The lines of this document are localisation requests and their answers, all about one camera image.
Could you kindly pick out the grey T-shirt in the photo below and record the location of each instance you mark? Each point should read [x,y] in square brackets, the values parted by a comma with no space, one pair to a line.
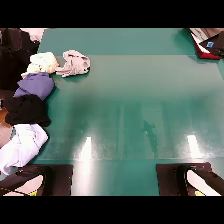
[76,62]

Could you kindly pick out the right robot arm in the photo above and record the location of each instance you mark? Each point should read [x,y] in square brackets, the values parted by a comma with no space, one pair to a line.
[200,181]

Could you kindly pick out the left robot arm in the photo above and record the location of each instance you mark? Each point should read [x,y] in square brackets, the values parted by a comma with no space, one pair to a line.
[30,185]

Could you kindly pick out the purple garment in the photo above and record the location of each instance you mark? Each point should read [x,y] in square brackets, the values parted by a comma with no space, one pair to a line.
[36,85]

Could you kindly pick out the cream garment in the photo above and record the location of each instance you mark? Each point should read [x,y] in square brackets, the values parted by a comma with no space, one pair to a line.
[43,61]

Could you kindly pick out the lavender garment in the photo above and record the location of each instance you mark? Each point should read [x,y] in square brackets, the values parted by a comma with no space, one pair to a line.
[23,145]

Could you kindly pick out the red garment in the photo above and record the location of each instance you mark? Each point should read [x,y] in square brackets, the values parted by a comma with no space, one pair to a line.
[201,54]

